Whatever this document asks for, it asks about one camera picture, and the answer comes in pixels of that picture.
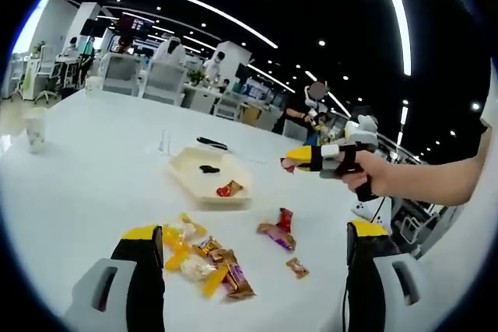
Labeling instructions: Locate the person's right hand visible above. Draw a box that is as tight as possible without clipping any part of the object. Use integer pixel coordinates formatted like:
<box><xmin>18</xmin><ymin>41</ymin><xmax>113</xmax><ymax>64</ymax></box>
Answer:
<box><xmin>341</xmin><ymin>150</ymin><xmax>395</xmax><ymax>197</ymax></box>

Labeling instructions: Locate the white plug adapter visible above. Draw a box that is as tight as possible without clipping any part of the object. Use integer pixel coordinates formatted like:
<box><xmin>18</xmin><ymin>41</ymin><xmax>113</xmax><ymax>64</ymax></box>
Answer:
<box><xmin>351</xmin><ymin>200</ymin><xmax>381</xmax><ymax>221</ymax></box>

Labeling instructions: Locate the person's white shirt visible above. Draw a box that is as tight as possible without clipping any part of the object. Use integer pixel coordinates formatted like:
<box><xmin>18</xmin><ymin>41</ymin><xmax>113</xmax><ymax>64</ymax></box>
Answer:
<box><xmin>418</xmin><ymin>86</ymin><xmax>498</xmax><ymax>332</ymax></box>

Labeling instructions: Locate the long brown red food bar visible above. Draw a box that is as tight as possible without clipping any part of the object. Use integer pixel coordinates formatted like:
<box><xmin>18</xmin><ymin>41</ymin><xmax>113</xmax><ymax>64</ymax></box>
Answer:
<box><xmin>216</xmin><ymin>179</ymin><xmax>245</xmax><ymax>197</ymax></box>

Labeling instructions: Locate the long ceiling light strip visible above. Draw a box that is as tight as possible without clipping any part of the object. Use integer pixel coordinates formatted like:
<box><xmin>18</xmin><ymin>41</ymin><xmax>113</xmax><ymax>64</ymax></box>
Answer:
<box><xmin>372</xmin><ymin>0</ymin><xmax>413</xmax><ymax>77</ymax></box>
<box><xmin>51</xmin><ymin>0</ymin><xmax>280</xmax><ymax>50</ymax></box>

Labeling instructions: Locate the white charger cable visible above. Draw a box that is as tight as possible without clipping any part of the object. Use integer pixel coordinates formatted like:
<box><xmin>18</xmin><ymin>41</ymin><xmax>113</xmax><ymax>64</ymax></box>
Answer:
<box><xmin>158</xmin><ymin>128</ymin><xmax>173</xmax><ymax>153</ymax></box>

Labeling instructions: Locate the hanging red display screen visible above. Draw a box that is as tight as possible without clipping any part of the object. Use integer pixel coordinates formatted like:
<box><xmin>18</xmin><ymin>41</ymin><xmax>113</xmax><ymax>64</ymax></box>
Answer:
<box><xmin>117</xmin><ymin>12</ymin><xmax>153</xmax><ymax>34</ymax></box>

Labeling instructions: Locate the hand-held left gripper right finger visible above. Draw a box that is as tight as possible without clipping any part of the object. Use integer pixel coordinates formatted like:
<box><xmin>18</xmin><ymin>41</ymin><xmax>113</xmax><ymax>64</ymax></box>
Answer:
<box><xmin>344</xmin><ymin>220</ymin><xmax>433</xmax><ymax>332</ymax></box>

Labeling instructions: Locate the printed paper cup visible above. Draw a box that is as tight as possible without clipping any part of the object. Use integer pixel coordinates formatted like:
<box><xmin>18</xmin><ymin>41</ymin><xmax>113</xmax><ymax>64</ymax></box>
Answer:
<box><xmin>23</xmin><ymin>107</ymin><xmax>47</xmax><ymax>155</ymax></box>

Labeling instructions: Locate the small orange food candy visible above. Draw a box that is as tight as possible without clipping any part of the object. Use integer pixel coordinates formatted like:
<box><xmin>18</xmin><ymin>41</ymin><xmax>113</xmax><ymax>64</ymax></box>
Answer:
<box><xmin>286</xmin><ymin>256</ymin><xmax>311</xmax><ymax>280</ymax></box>

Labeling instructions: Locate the small orange brown food packet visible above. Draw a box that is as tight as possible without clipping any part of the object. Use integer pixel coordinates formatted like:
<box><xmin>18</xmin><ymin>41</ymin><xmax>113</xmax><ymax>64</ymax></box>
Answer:
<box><xmin>195</xmin><ymin>235</ymin><xmax>223</xmax><ymax>258</ymax></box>

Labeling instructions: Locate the beige hexagonal container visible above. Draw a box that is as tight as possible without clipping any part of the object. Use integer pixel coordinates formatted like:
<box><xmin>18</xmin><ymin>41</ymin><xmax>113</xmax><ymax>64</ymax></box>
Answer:
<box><xmin>166</xmin><ymin>145</ymin><xmax>254</xmax><ymax>208</ymax></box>

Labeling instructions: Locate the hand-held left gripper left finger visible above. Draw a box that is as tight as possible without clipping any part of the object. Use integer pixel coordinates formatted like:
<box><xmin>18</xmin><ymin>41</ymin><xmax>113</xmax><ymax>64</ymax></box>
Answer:
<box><xmin>61</xmin><ymin>225</ymin><xmax>167</xmax><ymax>332</ymax></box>

